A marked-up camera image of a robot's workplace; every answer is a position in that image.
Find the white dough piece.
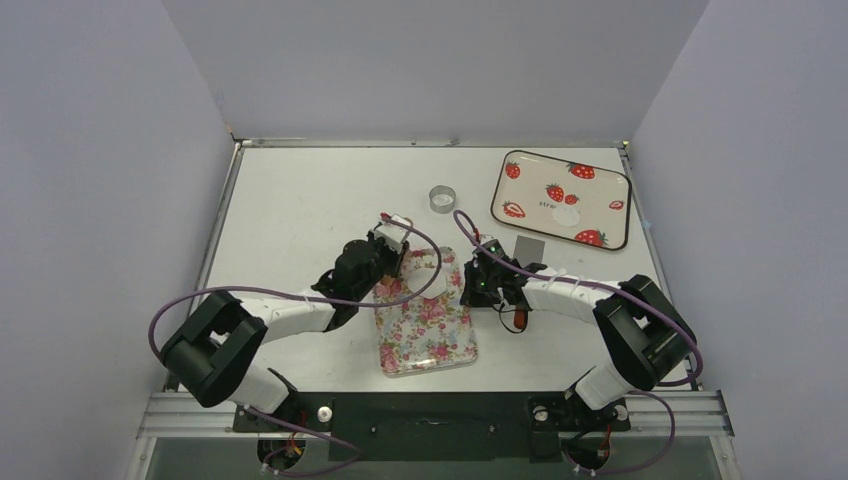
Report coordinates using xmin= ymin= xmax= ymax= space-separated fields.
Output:
xmin=400 ymin=249 xmax=447 ymax=300

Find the floral pattern tray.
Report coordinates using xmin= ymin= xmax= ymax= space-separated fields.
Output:
xmin=373 ymin=246 xmax=478 ymax=377

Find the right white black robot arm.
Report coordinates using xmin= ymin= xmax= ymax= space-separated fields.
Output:
xmin=460 ymin=239 xmax=697 ymax=427

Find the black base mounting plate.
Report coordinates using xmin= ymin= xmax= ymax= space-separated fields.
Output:
xmin=274 ymin=391 xmax=631 ymax=462

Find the aluminium front rail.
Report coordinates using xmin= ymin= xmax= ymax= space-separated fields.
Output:
xmin=137 ymin=390 xmax=735 ymax=439

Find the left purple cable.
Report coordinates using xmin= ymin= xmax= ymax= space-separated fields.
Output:
xmin=146 ymin=217 xmax=444 ymax=480

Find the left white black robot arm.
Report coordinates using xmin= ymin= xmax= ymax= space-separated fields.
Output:
xmin=158 ymin=226 xmax=409 ymax=430

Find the metal spatula wooden handle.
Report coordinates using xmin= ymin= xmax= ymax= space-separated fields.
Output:
xmin=513 ymin=235 xmax=545 ymax=333

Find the flat round dumpling wrapper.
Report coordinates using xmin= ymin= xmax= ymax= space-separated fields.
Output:
xmin=551 ymin=205 xmax=580 ymax=227

